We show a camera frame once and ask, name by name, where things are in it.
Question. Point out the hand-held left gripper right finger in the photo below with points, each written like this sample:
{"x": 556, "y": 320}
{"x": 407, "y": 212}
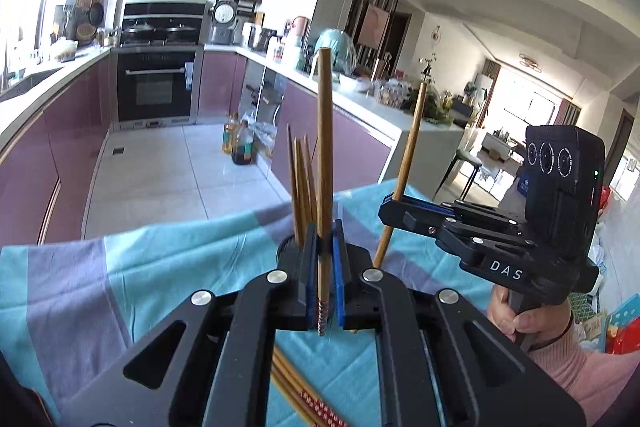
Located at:
{"x": 340, "y": 277}

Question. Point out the pink wall picture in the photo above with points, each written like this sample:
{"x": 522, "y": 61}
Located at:
{"x": 375, "y": 27}

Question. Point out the black stove with oven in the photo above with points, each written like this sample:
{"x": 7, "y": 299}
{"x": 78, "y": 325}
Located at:
{"x": 150, "y": 87}

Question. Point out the white casserole pot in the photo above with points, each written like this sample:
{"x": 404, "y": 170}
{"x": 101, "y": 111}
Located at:
{"x": 65, "y": 49}

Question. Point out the dark stool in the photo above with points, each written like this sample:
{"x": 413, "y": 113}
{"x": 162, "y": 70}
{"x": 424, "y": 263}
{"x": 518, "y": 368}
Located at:
{"x": 467, "y": 159}

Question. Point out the person's right forearm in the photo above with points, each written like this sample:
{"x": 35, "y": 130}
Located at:
{"x": 590, "y": 377}

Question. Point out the black mesh holder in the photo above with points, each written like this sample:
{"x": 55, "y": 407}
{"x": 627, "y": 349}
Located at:
{"x": 286, "y": 247}

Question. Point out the clear food container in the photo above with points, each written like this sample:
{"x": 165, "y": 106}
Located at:
{"x": 390, "y": 93}

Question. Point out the wall ornament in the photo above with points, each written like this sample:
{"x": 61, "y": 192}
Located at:
{"x": 436, "y": 37}

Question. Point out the black lidded cooking pot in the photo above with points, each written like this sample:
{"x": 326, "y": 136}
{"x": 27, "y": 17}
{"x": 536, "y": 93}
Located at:
{"x": 139, "y": 32}
{"x": 181, "y": 33}

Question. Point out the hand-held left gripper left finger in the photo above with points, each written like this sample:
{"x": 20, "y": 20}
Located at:
{"x": 313, "y": 277}

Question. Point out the pink electric kettle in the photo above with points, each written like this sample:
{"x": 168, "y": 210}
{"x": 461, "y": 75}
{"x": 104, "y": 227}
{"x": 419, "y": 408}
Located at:
{"x": 300, "y": 27}

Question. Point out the clear plastic bag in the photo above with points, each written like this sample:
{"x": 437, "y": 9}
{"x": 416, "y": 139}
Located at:
{"x": 262, "y": 137}

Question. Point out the black hanging pan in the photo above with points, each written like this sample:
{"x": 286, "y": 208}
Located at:
{"x": 95, "y": 13}

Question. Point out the living room window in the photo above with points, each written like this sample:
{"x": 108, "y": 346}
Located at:
{"x": 530, "y": 107}

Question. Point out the ceiling lamp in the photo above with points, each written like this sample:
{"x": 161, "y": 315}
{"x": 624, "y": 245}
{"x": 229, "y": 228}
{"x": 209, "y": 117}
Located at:
{"x": 530, "y": 62}

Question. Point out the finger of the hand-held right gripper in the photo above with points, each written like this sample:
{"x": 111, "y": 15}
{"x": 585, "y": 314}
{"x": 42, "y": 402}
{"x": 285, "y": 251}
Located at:
{"x": 425, "y": 206}
{"x": 470, "y": 239}

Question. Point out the white bag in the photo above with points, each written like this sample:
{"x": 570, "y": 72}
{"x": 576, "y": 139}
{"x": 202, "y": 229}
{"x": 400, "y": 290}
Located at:
{"x": 515, "y": 192}

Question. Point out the teal kitchen appliance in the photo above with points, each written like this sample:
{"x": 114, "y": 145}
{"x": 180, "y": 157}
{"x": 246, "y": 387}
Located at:
{"x": 340, "y": 49}

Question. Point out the dark sauce bottle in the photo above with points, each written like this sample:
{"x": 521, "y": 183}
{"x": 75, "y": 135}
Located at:
{"x": 243, "y": 147}

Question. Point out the pink kitchen base cabinets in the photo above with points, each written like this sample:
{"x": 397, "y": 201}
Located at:
{"x": 50, "y": 147}
{"x": 360, "y": 142}

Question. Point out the white bowl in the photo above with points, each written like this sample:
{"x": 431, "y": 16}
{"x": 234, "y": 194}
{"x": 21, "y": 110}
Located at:
{"x": 354, "y": 83}

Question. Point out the person's right hand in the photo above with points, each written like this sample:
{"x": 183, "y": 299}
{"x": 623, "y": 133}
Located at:
{"x": 542, "y": 324}

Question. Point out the yellow cooking oil bottle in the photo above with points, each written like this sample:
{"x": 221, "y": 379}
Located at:
{"x": 229, "y": 134}

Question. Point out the teal and grey tablecloth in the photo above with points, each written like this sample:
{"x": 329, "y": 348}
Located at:
{"x": 150, "y": 267}

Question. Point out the leafy green vegetables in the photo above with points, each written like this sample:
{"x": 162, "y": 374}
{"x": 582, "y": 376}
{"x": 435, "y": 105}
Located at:
{"x": 440, "y": 107}

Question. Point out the bunch of wooden chopsticks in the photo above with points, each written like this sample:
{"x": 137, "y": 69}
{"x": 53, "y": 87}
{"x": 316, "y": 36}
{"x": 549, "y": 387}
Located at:
{"x": 300, "y": 394}

